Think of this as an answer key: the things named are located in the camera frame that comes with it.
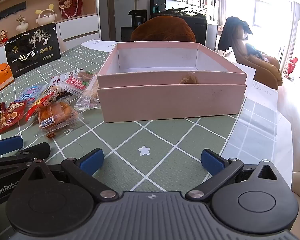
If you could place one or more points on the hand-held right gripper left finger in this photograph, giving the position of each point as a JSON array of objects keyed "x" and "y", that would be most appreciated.
[{"x": 92, "y": 162}]

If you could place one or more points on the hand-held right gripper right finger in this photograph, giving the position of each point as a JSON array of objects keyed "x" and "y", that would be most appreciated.
[{"x": 212, "y": 162}]

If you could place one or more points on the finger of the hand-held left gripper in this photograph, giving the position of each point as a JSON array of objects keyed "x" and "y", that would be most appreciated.
[
  {"x": 35, "y": 151},
  {"x": 7, "y": 145}
]

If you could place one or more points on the small red snack packet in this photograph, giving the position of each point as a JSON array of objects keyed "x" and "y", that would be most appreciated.
[{"x": 12, "y": 116}]

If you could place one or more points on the orange bread packet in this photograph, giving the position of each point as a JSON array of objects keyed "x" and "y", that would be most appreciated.
[{"x": 57, "y": 115}]

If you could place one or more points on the pink cardboard box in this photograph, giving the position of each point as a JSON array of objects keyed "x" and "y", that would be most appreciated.
[{"x": 170, "y": 102}]

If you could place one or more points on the red sausage snack packet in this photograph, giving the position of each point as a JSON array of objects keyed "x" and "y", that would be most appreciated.
[{"x": 43, "y": 102}]

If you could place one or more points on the green checked tablecloth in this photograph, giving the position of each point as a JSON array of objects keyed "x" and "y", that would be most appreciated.
[{"x": 165, "y": 140}]

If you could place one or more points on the blue and pink snack packet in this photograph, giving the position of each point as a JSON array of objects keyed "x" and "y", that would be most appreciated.
[{"x": 30, "y": 93}]

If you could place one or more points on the clear pale snack packet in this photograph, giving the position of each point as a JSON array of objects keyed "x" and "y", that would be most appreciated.
[{"x": 88, "y": 101}]

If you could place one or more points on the orange cardboard box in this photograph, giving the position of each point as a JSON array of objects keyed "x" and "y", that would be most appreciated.
[{"x": 0, "y": 80}]

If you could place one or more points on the white and red snack packet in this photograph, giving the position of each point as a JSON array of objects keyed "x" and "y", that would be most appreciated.
[{"x": 58, "y": 80}]

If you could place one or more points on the clear packet with red label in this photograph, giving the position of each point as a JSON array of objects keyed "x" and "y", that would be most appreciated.
[{"x": 76, "y": 82}]

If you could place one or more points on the large black snack bag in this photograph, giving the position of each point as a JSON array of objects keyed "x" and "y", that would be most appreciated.
[{"x": 32, "y": 50}]

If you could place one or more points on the doll figure with black hat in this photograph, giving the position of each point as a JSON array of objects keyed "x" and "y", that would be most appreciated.
[{"x": 262, "y": 67}]

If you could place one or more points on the red and gold figurine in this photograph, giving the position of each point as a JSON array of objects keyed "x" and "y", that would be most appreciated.
[{"x": 5, "y": 37}]

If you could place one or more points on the white flower vase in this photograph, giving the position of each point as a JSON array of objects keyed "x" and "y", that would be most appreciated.
[{"x": 22, "y": 26}]

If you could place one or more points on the red ornament stand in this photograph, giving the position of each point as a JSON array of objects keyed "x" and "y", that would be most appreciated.
[{"x": 291, "y": 66}]

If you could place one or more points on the black jacket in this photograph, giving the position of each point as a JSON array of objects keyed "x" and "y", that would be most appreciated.
[{"x": 231, "y": 32}]

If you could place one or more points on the white rabbit ornament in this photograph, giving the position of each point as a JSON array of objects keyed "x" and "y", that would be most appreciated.
[{"x": 45, "y": 16}]

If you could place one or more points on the black cabinet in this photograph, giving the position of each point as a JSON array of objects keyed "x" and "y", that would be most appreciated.
[{"x": 197, "y": 25}]

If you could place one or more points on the brown chair back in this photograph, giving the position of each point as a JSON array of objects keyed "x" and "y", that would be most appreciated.
[{"x": 162, "y": 30}]

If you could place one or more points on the black water dispenser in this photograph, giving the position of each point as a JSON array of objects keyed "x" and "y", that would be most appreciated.
[{"x": 137, "y": 20}]

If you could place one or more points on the white curtain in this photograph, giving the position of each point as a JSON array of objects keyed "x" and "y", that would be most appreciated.
[{"x": 298, "y": 30}]

